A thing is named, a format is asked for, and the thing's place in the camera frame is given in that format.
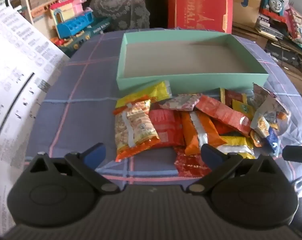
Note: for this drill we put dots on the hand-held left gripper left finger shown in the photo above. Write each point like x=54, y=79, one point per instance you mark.
x=96, y=152

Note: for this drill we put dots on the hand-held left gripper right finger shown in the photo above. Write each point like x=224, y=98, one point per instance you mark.
x=211, y=155

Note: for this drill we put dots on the brown wooden cabinet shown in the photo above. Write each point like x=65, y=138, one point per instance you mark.
x=242, y=33

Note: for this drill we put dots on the pink and blue toy house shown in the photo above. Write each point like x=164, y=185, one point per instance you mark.
x=71, y=22

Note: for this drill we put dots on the pile of snack packets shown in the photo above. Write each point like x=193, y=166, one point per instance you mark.
x=166, y=127

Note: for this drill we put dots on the stack of books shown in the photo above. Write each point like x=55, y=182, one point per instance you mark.
x=268, y=28

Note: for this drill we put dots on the teal toy box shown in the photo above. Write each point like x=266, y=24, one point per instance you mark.
x=96, y=30

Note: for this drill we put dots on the green cardboard box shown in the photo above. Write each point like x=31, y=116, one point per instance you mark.
x=191, y=80

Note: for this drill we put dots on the red gift box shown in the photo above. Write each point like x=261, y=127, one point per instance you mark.
x=198, y=5

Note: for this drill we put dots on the cardboard box with bear print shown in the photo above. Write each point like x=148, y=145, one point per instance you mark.
x=248, y=2

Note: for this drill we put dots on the blue plaid blanket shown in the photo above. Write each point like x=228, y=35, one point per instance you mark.
x=86, y=85

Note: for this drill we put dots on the blue white cracker packet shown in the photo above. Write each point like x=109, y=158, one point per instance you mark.
x=272, y=138

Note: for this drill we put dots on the white printed paper sheet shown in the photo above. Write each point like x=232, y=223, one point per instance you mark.
x=15, y=80

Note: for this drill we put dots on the grey lace cloth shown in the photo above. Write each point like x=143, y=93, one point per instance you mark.
x=121, y=5

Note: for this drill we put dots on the pink picture book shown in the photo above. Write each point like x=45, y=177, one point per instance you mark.
x=298, y=25

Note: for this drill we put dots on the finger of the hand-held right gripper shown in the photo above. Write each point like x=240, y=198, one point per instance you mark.
x=297, y=155

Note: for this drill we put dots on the blue toy locomotive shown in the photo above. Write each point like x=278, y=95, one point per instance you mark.
x=273, y=3

